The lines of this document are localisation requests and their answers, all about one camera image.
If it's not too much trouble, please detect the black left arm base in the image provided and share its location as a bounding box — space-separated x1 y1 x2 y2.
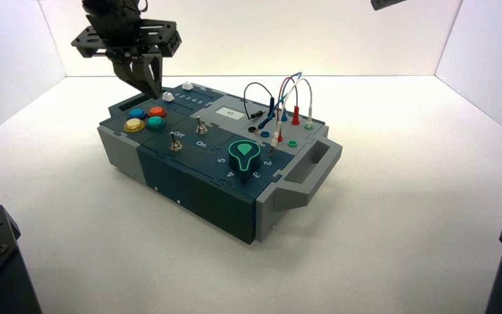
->
0 203 43 314

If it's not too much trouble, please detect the blue jumper cable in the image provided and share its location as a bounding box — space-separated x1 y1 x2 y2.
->
257 73 304 130

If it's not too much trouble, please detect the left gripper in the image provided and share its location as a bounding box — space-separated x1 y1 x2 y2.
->
71 12 182 99

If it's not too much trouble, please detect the red jumper cable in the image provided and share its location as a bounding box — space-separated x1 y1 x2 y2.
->
276 75 301 144

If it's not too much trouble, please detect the white jumper cable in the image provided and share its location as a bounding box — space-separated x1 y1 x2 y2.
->
273 78 314 136

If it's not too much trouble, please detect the grey and blue task box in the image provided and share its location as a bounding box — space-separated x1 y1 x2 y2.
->
97 82 344 246

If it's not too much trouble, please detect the yellow push button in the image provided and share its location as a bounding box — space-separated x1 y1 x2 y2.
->
123 118 146 134

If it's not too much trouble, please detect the black jumper cable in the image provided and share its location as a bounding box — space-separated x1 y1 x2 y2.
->
243 82 276 120

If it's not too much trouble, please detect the black green rotary knob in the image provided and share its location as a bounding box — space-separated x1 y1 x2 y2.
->
227 139 261 184

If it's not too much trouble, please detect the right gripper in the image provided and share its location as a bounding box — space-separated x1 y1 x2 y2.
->
371 0 408 11

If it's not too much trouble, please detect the small white display screen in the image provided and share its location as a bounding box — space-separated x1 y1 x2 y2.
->
215 107 244 119

